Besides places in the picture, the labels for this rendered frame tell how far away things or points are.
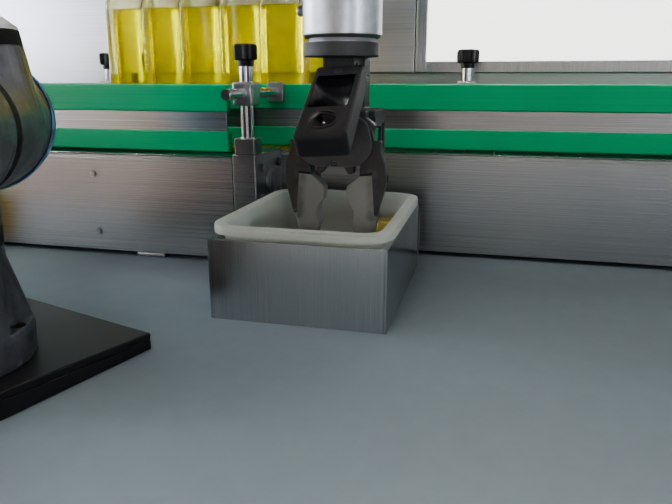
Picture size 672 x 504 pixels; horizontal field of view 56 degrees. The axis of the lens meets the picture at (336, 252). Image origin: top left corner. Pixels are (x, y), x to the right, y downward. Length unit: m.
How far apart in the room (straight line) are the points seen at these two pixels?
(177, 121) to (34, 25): 0.52
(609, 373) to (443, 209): 0.35
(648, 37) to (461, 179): 0.34
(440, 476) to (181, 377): 0.22
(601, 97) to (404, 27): 0.32
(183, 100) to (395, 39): 0.35
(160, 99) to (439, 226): 0.38
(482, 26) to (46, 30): 0.74
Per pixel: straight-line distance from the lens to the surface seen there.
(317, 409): 0.46
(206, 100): 0.80
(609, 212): 0.83
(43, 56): 1.28
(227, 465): 0.40
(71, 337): 0.57
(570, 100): 0.82
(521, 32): 0.99
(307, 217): 0.63
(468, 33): 0.99
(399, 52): 0.99
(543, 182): 0.81
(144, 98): 0.84
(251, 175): 0.77
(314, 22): 0.61
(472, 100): 0.82
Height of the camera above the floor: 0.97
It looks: 15 degrees down
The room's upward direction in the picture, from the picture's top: straight up
